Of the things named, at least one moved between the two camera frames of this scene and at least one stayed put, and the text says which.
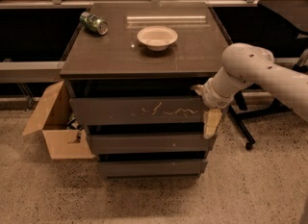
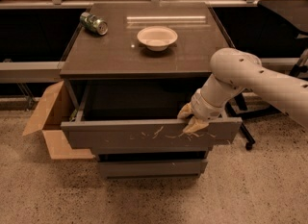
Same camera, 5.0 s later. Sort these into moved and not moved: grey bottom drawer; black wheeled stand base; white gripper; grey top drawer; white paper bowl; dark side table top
Moved: grey top drawer; white gripper
Not moved: grey bottom drawer; white paper bowl; dark side table top; black wheeled stand base
